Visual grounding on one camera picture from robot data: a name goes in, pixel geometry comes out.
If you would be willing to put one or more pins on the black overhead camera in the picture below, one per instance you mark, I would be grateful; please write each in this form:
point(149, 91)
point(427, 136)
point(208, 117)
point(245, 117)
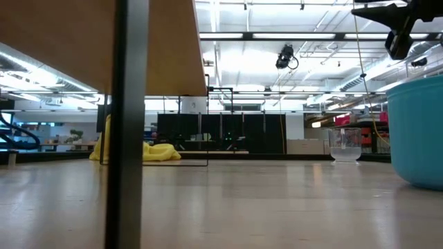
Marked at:
point(284, 57)

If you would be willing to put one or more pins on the black monitor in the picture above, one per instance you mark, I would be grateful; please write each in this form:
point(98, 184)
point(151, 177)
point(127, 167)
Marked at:
point(98, 114)

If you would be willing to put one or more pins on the rack with red bins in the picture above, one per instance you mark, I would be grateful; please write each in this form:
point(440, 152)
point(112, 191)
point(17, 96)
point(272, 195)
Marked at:
point(342, 120)

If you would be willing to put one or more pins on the black table frame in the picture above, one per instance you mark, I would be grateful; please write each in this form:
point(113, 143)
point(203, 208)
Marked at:
point(277, 156)

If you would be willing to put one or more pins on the wooden shelf with black legs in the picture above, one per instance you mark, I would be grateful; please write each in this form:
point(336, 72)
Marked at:
point(69, 41)

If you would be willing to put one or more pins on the beige cabinet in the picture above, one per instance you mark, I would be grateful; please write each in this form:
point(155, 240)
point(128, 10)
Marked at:
point(304, 147)

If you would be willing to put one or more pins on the yellow cloth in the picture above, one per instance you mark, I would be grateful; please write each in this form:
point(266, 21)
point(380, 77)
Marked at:
point(159, 152)

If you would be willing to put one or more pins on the wooden desk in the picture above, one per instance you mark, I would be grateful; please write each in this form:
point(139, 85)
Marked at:
point(69, 145)

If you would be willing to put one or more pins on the potted plant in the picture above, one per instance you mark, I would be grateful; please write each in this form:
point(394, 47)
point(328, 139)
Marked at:
point(76, 135)

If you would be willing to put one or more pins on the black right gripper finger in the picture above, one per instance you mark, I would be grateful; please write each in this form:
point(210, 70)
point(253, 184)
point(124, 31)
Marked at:
point(394, 15)

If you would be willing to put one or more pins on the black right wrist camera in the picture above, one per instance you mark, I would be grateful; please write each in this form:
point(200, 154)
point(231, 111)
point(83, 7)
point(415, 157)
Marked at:
point(398, 46)

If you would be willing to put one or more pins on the blue mug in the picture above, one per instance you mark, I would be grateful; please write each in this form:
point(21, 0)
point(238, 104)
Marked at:
point(418, 138)

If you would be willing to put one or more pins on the clear plastic cup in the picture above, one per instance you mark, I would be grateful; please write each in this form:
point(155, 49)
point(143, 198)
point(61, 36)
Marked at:
point(345, 154)

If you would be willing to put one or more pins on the black partition screen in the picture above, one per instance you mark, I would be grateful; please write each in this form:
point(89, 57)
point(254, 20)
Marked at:
point(256, 135)

